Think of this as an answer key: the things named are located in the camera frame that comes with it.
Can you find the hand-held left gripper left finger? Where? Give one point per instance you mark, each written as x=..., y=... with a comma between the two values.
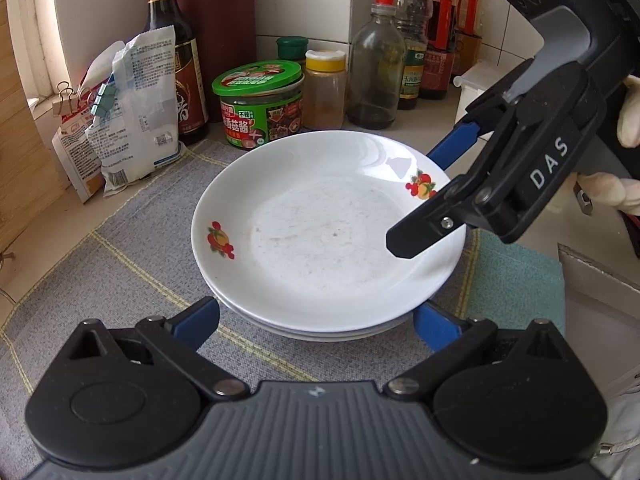
x=197, y=322

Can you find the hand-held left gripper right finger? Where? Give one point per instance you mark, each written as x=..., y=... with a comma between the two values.
x=437, y=327

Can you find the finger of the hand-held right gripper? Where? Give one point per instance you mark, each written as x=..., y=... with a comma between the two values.
x=460, y=140
x=525, y=175

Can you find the white fruit print plate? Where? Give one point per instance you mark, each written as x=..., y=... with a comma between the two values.
x=235, y=312
x=320, y=240
x=320, y=338

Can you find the person's right hand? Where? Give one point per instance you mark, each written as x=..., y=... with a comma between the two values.
x=612, y=191

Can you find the white plastic box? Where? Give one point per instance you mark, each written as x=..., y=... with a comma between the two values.
x=477, y=90

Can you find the teal cloth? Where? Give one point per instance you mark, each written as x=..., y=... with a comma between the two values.
x=515, y=280

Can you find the green label oil bottle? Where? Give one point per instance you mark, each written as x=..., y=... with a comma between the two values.
x=414, y=60

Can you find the grey checked placemat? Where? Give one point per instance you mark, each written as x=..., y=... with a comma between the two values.
x=125, y=260

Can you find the red label dark bottle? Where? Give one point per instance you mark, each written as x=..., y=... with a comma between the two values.
x=441, y=35

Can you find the clear glass bottle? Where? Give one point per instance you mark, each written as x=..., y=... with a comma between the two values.
x=375, y=70

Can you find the red label amber bottle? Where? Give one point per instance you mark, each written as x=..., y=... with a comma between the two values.
x=467, y=5

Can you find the yellow lid spice jar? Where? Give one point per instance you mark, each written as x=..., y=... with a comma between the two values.
x=325, y=95

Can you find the metal sink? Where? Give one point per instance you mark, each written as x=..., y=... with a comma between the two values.
x=600, y=310

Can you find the green cap jar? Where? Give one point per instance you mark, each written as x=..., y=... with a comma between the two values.
x=292, y=50

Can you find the green lid sauce jar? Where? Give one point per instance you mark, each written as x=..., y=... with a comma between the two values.
x=260, y=110

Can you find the red white paper packet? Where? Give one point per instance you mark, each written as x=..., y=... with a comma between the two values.
x=75, y=160

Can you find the white plastic bag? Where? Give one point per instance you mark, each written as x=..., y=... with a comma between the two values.
x=135, y=125

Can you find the person's light clothing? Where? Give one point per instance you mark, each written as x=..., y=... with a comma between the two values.
x=620, y=440

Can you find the dark soy sauce bottle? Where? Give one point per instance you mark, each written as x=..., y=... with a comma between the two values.
x=190, y=95

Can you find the green binder clip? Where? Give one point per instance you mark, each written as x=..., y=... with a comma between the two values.
x=104, y=101

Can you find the bamboo cutting board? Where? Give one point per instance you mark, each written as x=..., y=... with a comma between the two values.
x=25, y=135

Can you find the gold binder clip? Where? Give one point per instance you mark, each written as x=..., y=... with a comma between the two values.
x=67, y=100

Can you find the dark red knife block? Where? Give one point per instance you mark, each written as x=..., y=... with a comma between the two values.
x=220, y=20

